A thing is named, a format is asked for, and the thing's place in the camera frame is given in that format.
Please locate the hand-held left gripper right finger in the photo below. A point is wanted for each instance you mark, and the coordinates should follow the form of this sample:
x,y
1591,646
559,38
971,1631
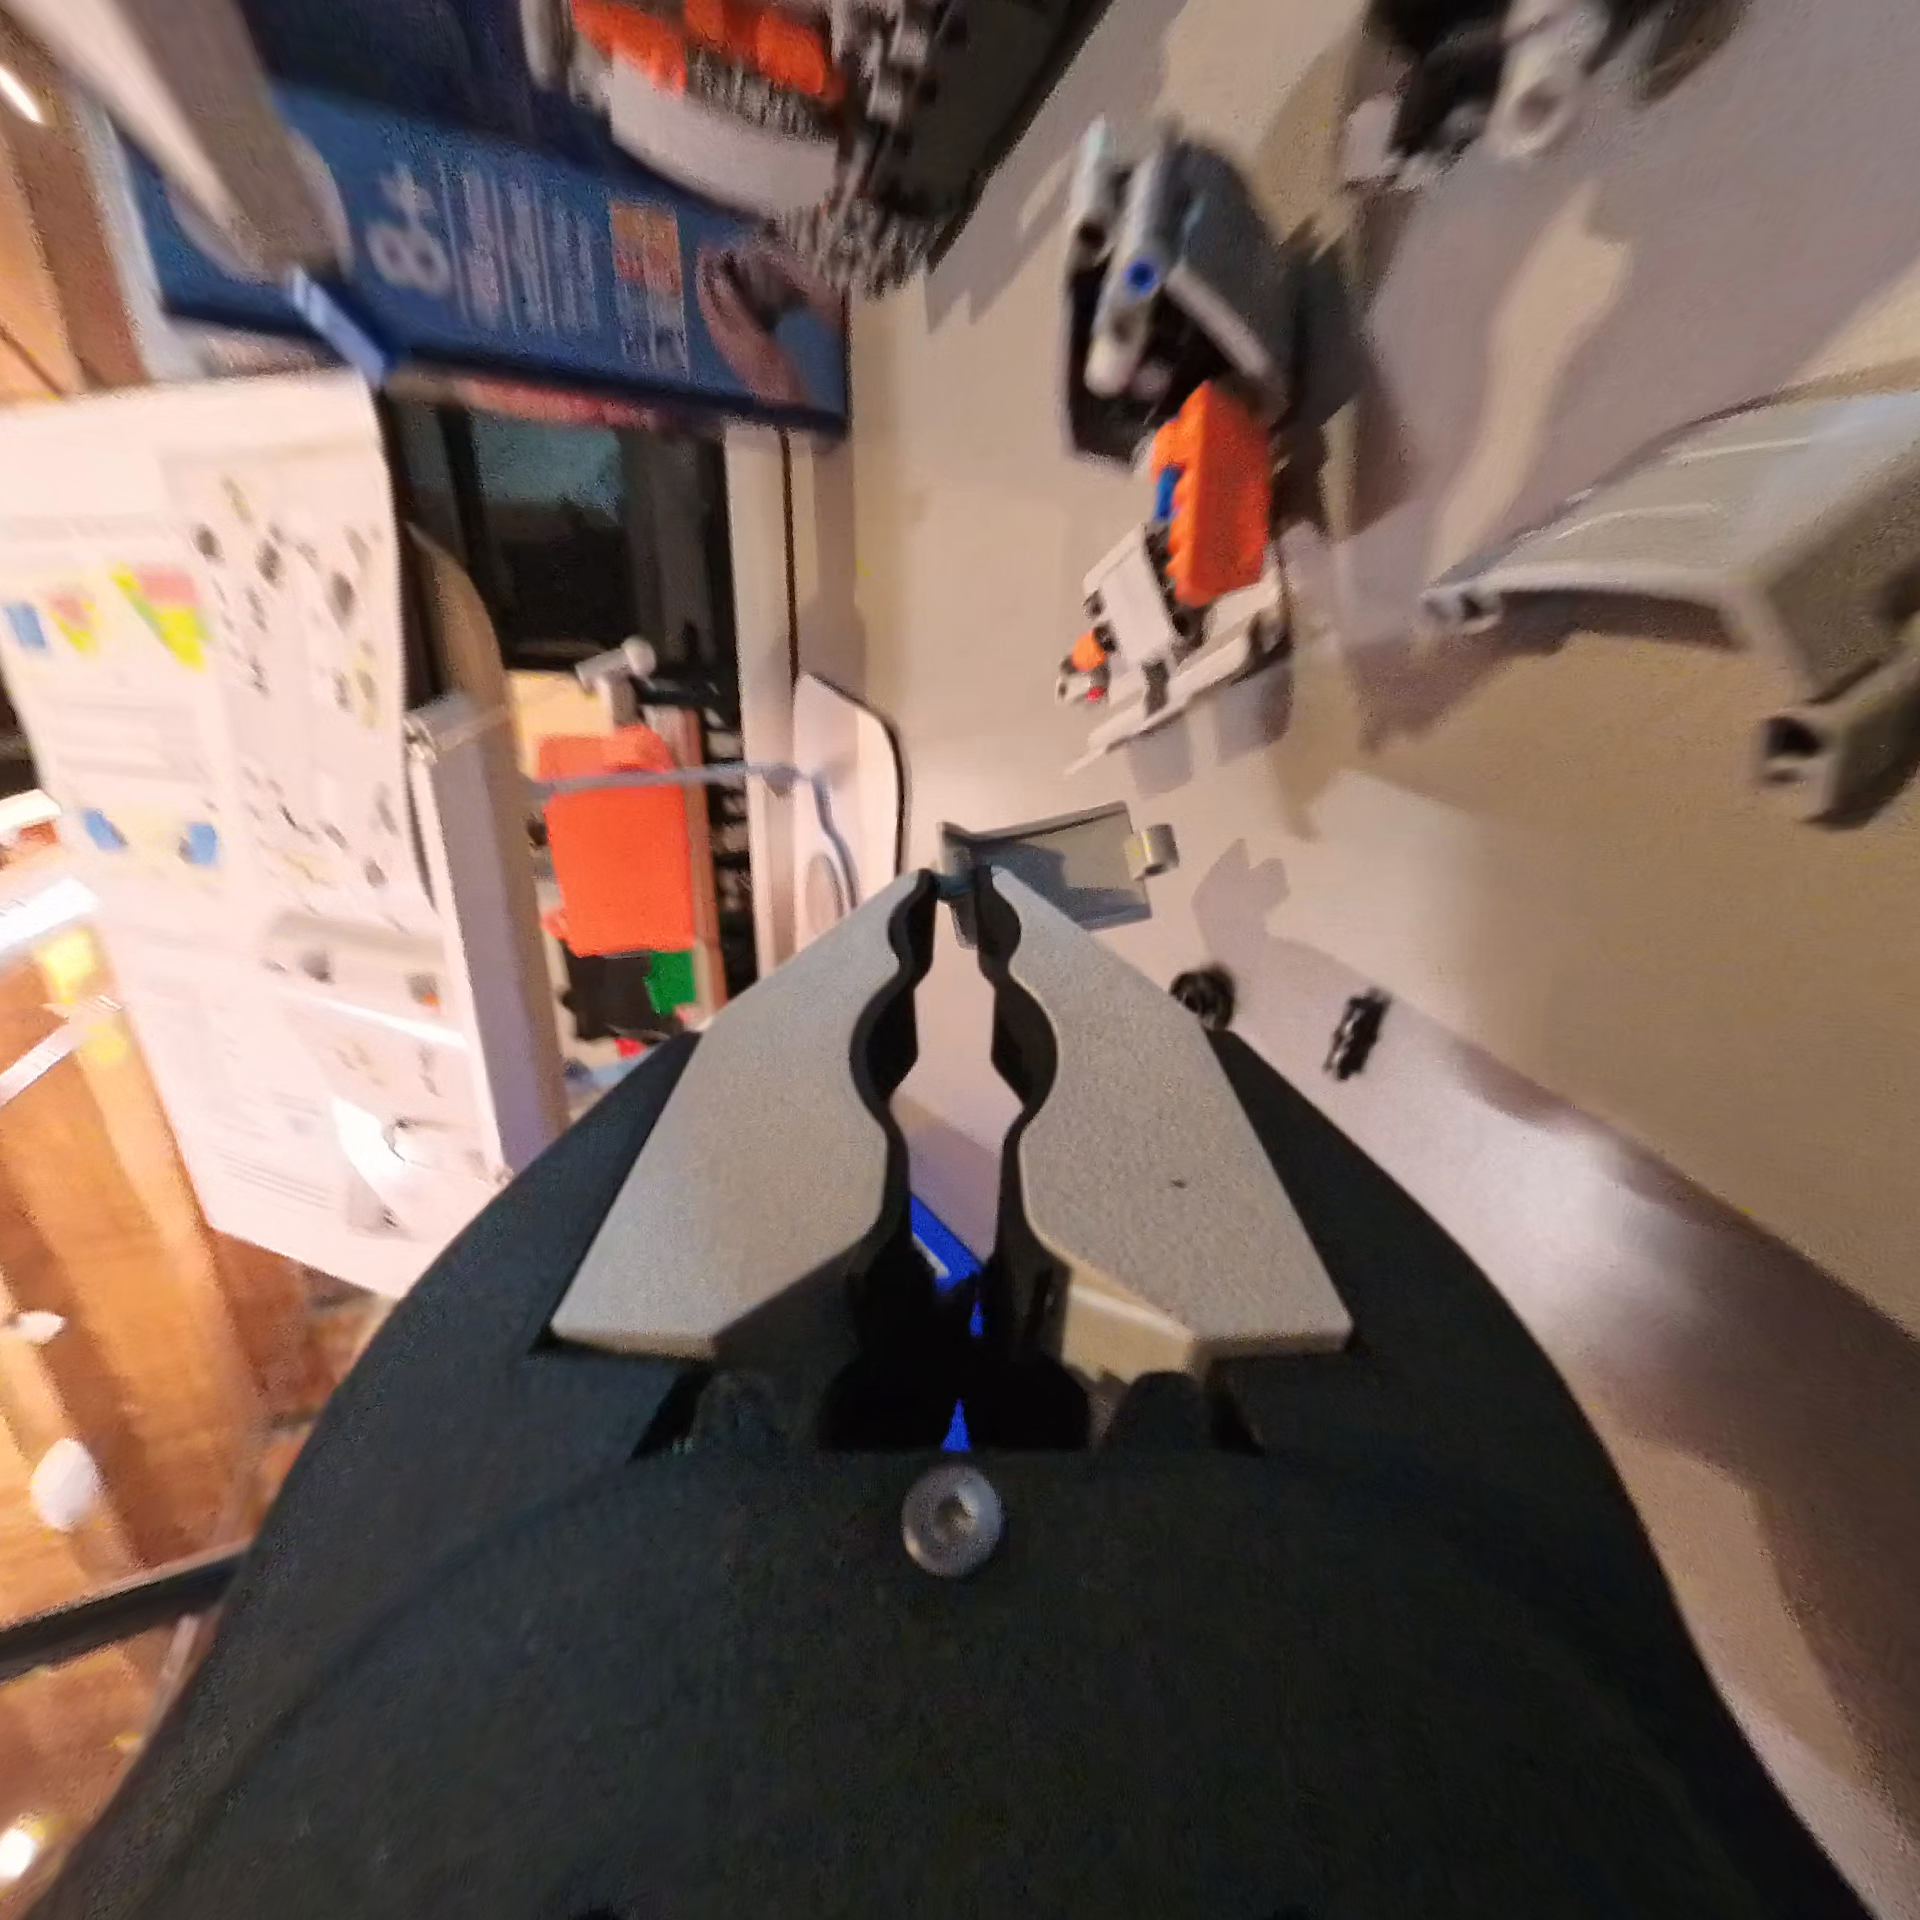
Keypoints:
x,y
1171,1199

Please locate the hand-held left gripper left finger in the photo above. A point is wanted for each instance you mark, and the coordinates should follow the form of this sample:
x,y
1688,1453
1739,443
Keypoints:
x,y
737,1183

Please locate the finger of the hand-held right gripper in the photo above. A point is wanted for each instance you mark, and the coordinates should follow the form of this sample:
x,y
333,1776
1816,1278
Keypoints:
x,y
1726,512

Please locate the grey curved panel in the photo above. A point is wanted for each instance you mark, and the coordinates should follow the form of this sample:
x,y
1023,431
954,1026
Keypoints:
x,y
1072,865

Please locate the grey orange brick assembly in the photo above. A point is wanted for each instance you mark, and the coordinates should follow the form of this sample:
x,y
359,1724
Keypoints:
x,y
1218,497

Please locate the black round nut piece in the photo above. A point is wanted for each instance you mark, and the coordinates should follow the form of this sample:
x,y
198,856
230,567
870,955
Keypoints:
x,y
1202,999

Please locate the blue bin with white label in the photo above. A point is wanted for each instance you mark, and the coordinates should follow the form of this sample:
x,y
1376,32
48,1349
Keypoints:
x,y
939,1248

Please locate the small black pin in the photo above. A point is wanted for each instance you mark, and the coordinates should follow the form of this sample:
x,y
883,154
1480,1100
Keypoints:
x,y
1358,1036

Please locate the orange storage bin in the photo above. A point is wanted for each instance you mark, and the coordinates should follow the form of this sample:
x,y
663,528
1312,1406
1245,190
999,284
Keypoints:
x,y
616,839

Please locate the white book stand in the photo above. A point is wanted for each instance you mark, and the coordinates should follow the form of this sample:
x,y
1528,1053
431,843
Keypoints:
x,y
819,751

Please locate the white instruction booklet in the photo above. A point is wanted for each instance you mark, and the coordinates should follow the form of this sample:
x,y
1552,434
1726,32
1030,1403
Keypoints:
x,y
225,751

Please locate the blue robot kit box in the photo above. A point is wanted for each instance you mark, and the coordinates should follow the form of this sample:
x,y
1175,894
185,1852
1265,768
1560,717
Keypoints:
x,y
522,273

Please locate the grey orange tracked toy robot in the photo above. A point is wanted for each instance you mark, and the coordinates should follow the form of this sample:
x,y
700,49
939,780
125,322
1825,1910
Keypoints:
x,y
782,105

